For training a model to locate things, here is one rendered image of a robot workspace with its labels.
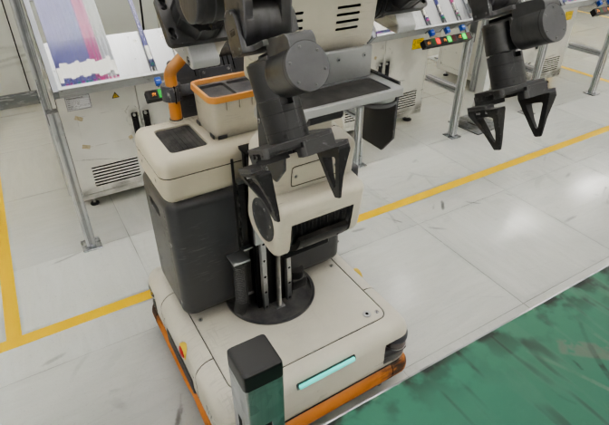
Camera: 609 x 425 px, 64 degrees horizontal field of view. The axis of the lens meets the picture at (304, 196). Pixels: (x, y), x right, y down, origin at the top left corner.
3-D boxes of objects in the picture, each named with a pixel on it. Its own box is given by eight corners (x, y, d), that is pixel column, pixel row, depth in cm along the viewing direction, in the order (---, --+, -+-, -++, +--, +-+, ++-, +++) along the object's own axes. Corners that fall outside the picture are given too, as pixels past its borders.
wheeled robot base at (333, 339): (151, 316, 178) (139, 264, 165) (301, 257, 206) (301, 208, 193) (227, 479, 130) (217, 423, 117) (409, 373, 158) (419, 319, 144)
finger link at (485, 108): (535, 142, 82) (526, 86, 81) (503, 152, 80) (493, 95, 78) (503, 143, 88) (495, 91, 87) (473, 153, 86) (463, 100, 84)
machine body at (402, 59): (419, 120, 332) (432, 26, 298) (333, 144, 302) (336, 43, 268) (362, 91, 379) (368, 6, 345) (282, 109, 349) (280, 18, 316)
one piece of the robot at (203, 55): (171, 47, 88) (165, -18, 80) (198, 43, 90) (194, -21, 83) (192, 71, 81) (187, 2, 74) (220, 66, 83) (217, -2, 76)
